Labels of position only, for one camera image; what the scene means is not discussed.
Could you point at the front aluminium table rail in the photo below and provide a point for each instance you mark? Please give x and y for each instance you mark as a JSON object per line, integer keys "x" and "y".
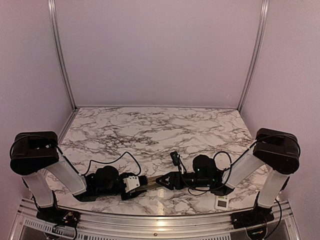
{"x": 109, "y": 226}

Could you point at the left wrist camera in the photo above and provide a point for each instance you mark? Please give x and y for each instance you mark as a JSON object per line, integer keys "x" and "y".
{"x": 133, "y": 182}

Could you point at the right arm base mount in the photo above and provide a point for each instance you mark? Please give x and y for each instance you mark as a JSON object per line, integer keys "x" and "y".
{"x": 256, "y": 216}

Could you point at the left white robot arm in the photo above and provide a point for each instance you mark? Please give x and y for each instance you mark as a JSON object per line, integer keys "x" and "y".
{"x": 31, "y": 153}

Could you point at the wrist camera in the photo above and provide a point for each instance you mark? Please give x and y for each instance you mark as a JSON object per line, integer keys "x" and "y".
{"x": 176, "y": 159}
{"x": 133, "y": 182}

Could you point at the right aluminium frame post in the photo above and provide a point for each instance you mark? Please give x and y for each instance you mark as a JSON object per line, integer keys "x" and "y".
{"x": 264, "y": 10}

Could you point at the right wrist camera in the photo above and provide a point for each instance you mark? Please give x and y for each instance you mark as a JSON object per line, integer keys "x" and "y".
{"x": 176, "y": 159}

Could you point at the aluminium frame post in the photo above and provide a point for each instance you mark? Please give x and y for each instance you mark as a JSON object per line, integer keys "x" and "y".
{"x": 264, "y": 10}
{"x": 59, "y": 51}

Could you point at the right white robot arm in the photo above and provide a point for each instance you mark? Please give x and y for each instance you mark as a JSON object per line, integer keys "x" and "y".
{"x": 279, "y": 151}

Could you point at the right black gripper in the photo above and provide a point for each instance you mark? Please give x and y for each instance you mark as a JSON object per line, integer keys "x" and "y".
{"x": 177, "y": 181}

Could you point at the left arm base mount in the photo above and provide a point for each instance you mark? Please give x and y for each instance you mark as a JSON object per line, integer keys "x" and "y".
{"x": 58, "y": 216}

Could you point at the white remote control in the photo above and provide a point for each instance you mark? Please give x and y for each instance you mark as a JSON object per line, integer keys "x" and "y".
{"x": 152, "y": 183}
{"x": 221, "y": 202}

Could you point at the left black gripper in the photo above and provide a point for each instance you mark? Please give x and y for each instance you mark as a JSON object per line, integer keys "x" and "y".
{"x": 131, "y": 195}

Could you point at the left aluminium frame post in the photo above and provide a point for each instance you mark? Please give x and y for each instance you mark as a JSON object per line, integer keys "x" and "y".
{"x": 59, "y": 51}

